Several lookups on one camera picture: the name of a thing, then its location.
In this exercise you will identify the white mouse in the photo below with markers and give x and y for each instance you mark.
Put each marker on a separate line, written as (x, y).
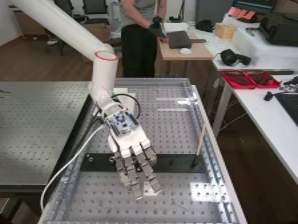
(185, 51)

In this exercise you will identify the cardboard box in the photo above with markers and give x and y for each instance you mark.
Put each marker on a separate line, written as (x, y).
(225, 30)

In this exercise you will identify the thin stick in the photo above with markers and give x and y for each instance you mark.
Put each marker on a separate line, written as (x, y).
(201, 140)

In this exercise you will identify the black bag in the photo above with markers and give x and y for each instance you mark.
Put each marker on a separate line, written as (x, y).
(280, 30)

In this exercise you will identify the clear box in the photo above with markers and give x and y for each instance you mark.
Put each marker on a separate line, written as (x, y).
(186, 200)

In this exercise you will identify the black keyboard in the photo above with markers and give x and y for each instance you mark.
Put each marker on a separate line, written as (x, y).
(290, 106)

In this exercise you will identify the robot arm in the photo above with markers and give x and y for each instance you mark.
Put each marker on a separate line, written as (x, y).
(66, 26)

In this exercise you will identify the wooden desk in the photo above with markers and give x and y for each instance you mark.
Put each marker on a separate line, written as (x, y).
(194, 53)

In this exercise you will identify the person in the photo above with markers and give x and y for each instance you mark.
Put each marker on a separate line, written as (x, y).
(139, 43)

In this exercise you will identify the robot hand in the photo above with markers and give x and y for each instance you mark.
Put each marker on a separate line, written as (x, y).
(127, 136)

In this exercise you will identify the white desk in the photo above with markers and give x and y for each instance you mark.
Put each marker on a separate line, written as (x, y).
(266, 120)

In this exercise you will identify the black headphones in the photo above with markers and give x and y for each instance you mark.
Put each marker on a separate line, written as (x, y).
(233, 56)

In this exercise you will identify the red tray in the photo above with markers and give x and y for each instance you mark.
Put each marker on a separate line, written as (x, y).
(266, 79)
(238, 80)

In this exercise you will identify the black plate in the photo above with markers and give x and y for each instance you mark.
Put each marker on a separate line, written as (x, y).
(177, 163)

